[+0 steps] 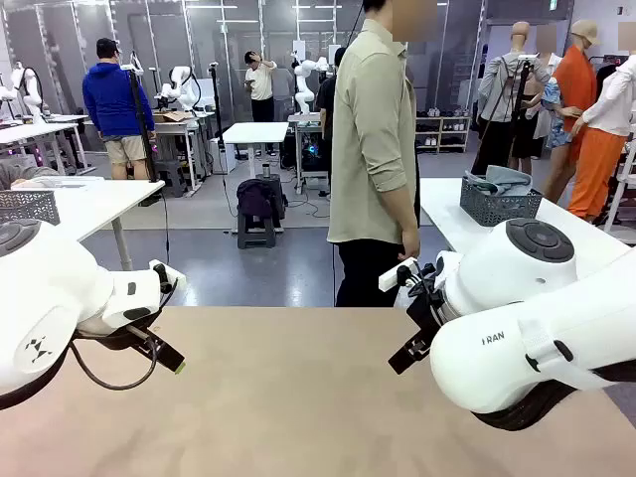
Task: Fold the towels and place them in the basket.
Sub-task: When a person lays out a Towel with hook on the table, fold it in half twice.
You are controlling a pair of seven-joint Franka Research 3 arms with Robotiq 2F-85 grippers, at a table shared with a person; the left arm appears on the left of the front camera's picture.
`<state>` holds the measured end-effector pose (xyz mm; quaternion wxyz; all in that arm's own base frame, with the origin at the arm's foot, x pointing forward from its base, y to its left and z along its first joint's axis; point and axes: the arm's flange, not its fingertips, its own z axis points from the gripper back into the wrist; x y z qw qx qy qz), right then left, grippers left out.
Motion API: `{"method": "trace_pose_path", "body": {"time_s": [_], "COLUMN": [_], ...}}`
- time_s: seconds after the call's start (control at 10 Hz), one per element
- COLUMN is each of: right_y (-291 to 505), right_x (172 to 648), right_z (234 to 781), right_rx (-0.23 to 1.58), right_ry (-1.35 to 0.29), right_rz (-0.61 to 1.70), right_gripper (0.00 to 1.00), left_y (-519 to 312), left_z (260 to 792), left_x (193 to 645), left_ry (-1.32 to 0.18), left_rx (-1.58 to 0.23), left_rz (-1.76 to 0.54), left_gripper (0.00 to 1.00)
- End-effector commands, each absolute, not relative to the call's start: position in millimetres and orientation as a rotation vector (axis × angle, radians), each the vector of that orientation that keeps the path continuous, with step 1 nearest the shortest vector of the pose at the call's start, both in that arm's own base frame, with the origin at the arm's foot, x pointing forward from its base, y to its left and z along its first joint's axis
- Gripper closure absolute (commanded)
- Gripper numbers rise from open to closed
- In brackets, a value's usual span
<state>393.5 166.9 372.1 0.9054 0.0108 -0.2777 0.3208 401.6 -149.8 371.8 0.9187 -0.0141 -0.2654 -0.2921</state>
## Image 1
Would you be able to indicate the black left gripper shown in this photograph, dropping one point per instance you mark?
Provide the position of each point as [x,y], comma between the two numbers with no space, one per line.
[114,337]

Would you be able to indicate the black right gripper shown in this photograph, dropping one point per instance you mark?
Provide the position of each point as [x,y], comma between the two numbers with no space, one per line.
[429,313]

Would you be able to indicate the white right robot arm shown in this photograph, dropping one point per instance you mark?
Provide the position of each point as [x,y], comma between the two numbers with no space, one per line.
[497,283]

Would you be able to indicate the person's right forearm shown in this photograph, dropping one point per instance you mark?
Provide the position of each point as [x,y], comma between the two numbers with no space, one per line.
[408,211]

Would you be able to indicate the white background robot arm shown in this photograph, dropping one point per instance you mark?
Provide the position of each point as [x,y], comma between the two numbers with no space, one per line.
[303,99]
[32,94]
[186,94]

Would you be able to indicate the grey sleeved forearm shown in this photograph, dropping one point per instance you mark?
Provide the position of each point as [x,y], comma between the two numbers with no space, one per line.
[20,174]

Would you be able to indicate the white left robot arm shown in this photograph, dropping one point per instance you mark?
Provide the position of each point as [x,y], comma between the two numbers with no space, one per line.
[45,278]

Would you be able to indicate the grey basket with clothes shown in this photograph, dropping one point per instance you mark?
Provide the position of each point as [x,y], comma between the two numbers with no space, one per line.
[497,208]

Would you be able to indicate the empty grey perforated basket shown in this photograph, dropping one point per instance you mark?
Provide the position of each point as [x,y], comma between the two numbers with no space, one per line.
[30,206]

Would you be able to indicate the person's right hand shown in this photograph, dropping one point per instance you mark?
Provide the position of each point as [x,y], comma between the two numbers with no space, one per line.
[411,243]

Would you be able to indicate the white table beside mannequins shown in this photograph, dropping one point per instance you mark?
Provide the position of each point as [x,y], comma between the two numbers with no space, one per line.
[442,208]

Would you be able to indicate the grey step stool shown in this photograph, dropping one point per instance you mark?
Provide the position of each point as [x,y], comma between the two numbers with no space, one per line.
[256,222]

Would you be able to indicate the grey plastic stool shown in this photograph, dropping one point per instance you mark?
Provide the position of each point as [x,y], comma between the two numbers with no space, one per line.
[171,176]

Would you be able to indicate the stool with dark bag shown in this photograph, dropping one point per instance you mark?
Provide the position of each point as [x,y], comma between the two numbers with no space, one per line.
[256,196]

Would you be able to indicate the clear plastic tray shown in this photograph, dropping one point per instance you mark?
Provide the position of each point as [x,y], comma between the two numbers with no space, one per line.
[59,182]

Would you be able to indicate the grey blue clothes pile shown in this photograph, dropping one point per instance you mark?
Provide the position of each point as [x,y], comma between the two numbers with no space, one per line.
[507,179]

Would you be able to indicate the computer with coloured lights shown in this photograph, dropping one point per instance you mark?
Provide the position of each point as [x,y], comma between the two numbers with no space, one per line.
[313,154]

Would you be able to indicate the wooden shoe rack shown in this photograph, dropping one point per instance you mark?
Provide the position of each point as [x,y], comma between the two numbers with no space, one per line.
[442,133]

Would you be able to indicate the metal workbench with box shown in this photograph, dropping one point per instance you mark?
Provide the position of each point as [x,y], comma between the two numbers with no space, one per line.
[171,126]

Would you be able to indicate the black tripod with white head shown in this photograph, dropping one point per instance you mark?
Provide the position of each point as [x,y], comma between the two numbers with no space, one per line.
[141,124]

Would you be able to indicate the person in beige shirt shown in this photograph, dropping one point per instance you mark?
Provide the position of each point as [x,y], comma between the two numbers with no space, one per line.
[367,124]

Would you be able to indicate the cardboard box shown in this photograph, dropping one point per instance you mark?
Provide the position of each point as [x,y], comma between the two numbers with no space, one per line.
[174,117]

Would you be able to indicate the small white desk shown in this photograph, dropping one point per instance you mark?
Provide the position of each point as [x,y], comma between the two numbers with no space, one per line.
[256,131]

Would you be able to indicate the man in blue hoodie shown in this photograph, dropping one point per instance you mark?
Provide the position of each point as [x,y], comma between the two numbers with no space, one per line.
[111,104]

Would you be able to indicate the metal workbench with robot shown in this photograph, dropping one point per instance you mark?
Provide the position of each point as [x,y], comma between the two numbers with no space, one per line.
[303,119]

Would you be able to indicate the black slim pole stand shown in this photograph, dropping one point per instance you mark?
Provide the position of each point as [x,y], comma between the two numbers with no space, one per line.
[216,99]

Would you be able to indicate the long white table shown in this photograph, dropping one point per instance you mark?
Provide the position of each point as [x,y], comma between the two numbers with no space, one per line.
[30,130]

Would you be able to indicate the person in black shirt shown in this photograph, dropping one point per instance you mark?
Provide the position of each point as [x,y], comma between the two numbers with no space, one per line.
[327,104]

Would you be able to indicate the black tripod by mannequins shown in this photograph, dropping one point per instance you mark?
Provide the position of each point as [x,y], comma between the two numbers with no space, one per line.
[520,99]

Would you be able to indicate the mannequin in grey shirt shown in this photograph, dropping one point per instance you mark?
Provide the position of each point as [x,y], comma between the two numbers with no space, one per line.
[499,84]

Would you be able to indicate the person in white tee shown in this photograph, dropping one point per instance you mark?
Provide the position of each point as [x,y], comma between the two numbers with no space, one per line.
[261,84]

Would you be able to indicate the mannequin in floral dress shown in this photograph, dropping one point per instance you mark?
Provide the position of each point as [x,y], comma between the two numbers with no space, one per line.
[554,99]

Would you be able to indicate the white panel on stand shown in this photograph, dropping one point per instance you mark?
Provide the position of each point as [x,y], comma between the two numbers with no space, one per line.
[299,49]
[333,53]

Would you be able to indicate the mannequin in orange jacket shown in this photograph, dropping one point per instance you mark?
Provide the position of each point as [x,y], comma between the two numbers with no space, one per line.
[576,79]

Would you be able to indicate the mannequin in white shirt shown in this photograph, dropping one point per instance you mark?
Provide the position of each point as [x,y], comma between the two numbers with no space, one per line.
[613,99]

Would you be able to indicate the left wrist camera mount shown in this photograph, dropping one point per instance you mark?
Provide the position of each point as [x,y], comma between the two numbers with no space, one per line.
[171,275]

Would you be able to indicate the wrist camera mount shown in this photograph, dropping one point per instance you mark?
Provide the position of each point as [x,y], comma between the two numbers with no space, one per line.
[392,278]
[171,275]

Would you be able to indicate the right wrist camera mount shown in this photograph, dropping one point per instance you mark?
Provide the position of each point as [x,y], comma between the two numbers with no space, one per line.
[392,278]

